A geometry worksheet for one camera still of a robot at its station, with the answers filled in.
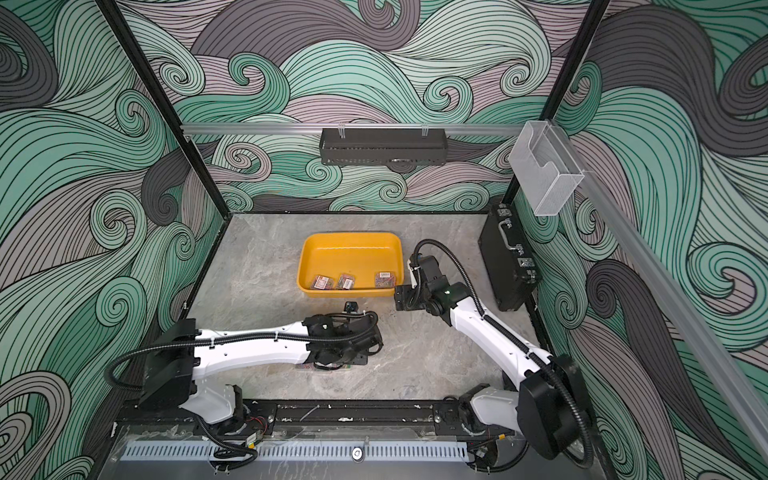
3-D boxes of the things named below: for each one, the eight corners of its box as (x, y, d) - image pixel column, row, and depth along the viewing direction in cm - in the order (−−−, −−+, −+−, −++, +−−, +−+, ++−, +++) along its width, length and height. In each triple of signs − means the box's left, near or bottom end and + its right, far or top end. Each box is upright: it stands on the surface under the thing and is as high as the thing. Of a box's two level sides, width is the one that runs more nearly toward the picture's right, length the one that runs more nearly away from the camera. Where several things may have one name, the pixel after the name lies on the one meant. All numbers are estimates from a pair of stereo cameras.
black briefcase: (490, 314, 94) (514, 277, 77) (472, 245, 112) (488, 203, 96) (515, 314, 94) (544, 277, 77) (492, 245, 112) (511, 203, 96)
